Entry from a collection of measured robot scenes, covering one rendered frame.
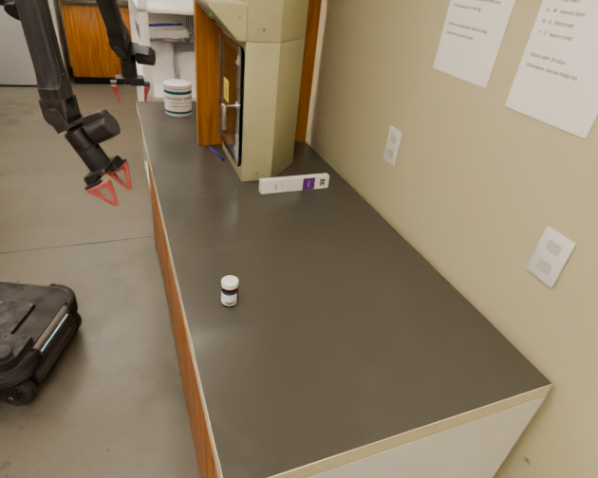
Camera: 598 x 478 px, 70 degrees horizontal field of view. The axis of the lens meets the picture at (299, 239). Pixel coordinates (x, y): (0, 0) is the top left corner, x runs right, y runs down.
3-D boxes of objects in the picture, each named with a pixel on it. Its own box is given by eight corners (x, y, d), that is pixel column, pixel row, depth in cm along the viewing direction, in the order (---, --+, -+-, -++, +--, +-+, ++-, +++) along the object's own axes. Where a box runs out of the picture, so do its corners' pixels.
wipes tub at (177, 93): (190, 108, 219) (189, 79, 211) (194, 117, 209) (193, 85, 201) (163, 109, 215) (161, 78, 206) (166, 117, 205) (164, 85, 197)
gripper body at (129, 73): (144, 83, 165) (142, 64, 161) (116, 83, 161) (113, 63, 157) (142, 80, 170) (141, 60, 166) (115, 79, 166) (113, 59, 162)
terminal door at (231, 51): (221, 137, 175) (222, 31, 154) (240, 168, 152) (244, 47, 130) (219, 137, 175) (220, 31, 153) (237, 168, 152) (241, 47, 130)
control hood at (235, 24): (222, 25, 154) (222, -7, 148) (246, 42, 129) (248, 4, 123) (190, 23, 149) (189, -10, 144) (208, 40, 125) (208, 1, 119)
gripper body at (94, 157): (122, 159, 116) (105, 136, 112) (107, 175, 107) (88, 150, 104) (102, 169, 118) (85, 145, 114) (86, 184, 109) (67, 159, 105)
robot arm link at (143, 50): (116, 26, 152) (111, 46, 150) (148, 29, 152) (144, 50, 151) (127, 47, 164) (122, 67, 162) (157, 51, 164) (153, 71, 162)
